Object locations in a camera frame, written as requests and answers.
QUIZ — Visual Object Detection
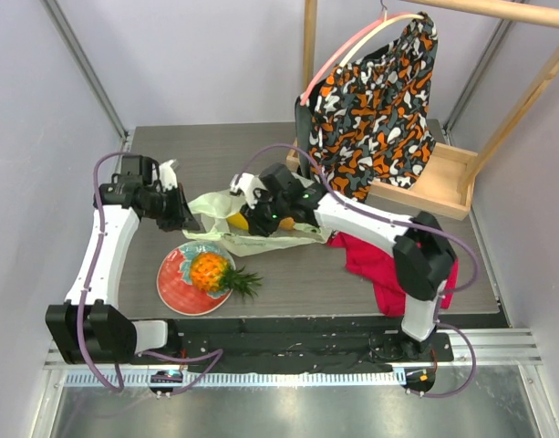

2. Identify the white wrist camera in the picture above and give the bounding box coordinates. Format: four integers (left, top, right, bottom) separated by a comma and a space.
154, 159, 179, 192
230, 172, 266, 209

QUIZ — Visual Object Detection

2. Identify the fake yellow mango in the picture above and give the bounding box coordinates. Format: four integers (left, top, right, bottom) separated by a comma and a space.
226, 213, 249, 231

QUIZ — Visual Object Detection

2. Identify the purple cable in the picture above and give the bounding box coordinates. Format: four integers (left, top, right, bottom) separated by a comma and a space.
76, 151, 223, 396
242, 143, 481, 398

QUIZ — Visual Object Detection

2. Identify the orange patterned garment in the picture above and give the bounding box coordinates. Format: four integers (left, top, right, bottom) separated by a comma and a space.
295, 12, 438, 202

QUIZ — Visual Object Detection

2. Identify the pink and white hanger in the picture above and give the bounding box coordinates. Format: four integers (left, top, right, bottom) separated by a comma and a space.
300, 13, 424, 106

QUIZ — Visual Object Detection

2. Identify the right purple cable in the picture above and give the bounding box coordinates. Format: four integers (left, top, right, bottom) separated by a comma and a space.
242, 143, 481, 398

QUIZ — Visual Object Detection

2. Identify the pale green plastic bag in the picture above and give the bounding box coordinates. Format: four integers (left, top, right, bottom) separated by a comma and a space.
183, 190, 332, 256

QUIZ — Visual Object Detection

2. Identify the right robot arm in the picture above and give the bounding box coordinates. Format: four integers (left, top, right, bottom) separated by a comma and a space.
230, 163, 456, 360

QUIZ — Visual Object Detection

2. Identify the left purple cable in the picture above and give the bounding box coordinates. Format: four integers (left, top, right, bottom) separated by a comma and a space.
76, 151, 223, 396

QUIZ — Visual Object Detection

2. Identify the wooden clothes rack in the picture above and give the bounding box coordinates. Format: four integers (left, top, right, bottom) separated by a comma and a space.
285, 0, 559, 221

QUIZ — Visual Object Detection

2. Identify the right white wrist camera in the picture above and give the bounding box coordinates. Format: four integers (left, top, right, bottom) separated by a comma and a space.
230, 172, 266, 209

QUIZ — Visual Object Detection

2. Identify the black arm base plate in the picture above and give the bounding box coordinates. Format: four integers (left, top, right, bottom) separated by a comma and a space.
158, 316, 458, 374

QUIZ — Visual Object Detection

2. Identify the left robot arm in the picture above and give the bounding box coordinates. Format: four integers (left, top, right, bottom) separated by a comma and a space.
45, 153, 200, 365

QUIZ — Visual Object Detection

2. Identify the fake pineapple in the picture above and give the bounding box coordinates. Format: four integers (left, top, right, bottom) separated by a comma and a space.
189, 252, 262, 298

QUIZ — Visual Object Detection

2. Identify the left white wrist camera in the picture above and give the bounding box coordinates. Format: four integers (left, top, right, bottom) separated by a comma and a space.
154, 159, 179, 192

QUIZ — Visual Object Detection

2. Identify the red cloth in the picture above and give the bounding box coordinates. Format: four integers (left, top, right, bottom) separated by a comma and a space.
324, 230, 459, 317

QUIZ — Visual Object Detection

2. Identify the white slotted cable duct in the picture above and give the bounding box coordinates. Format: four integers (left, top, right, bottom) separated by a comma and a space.
67, 370, 408, 388

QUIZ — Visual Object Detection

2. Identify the red and teal plate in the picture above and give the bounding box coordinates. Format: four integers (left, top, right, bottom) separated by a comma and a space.
156, 241, 235, 317

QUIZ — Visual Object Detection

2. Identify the fake orange fruit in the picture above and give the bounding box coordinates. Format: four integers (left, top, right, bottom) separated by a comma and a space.
279, 217, 295, 230

